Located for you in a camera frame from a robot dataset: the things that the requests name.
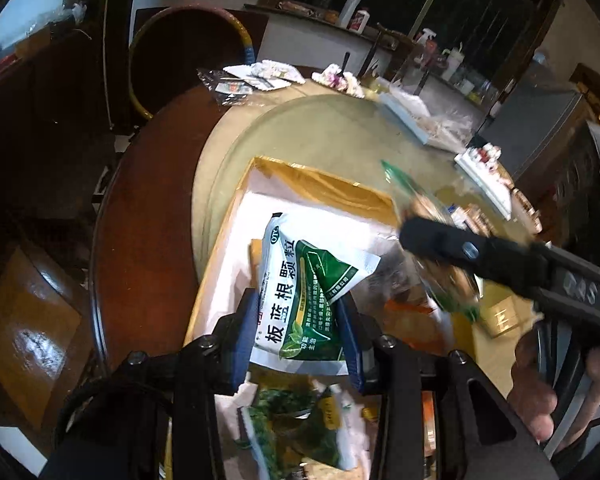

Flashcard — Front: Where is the green clear snack packet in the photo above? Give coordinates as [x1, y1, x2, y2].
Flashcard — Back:
[380, 159, 483, 323]

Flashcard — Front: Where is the person's right hand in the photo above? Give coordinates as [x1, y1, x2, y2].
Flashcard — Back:
[510, 329, 600, 442]

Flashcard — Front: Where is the dark wooden sideboard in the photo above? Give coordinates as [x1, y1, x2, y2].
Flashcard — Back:
[0, 22, 131, 241]

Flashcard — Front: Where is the small gold carton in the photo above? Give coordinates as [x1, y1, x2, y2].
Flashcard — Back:
[480, 295, 536, 338]

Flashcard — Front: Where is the colourful hula hoop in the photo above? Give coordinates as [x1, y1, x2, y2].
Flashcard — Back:
[128, 5, 255, 121]

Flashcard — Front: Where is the glass turntable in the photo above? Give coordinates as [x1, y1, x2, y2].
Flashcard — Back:
[195, 92, 536, 321]

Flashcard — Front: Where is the wooden stool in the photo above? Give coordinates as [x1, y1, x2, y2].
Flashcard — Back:
[0, 245, 93, 431]

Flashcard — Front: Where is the orange cracker packet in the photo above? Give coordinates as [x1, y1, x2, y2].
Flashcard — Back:
[380, 297, 453, 356]

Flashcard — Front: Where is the blue-edged white tray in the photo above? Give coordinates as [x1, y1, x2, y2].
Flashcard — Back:
[377, 87, 473, 151]

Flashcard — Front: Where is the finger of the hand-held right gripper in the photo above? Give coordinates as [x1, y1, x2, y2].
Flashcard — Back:
[399, 216, 548, 291]

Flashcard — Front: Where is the green and white sachet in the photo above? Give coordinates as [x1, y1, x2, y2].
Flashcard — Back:
[250, 212, 383, 376]

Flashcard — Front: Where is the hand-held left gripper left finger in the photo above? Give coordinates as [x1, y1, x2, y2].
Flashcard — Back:
[112, 287, 262, 480]

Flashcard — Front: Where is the grey metal cabinet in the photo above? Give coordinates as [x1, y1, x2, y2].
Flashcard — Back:
[480, 62, 588, 176]

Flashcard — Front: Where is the white box with red items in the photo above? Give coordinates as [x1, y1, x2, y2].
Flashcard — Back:
[454, 143, 513, 220]

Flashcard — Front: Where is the gold cardboard box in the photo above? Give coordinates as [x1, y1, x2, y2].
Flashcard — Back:
[165, 156, 476, 480]

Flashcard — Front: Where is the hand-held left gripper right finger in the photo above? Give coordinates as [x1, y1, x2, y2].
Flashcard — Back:
[336, 294, 556, 480]

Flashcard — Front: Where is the white squeeze bottle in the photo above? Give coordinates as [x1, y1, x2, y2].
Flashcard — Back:
[442, 42, 463, 81]

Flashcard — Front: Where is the patterned crumpled cloth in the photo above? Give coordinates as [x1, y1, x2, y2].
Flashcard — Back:
[312, 64, 366, 97]

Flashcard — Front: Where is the spray bottle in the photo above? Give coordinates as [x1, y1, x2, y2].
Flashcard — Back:
[415, 27, 438, 66]

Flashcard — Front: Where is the long side counter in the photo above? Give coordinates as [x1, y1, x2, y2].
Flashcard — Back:
[245, 4, 496, 111]

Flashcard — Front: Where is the clear plastic bag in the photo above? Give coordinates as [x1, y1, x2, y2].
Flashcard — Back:
[197, 66, 253, 106]

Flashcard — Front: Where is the leafy green snack packet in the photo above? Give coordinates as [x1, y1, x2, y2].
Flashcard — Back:
[237, 385, 361, 471]

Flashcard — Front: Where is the white paper roll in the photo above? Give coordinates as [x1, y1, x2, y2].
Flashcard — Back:
[339, 0, 367, 28]

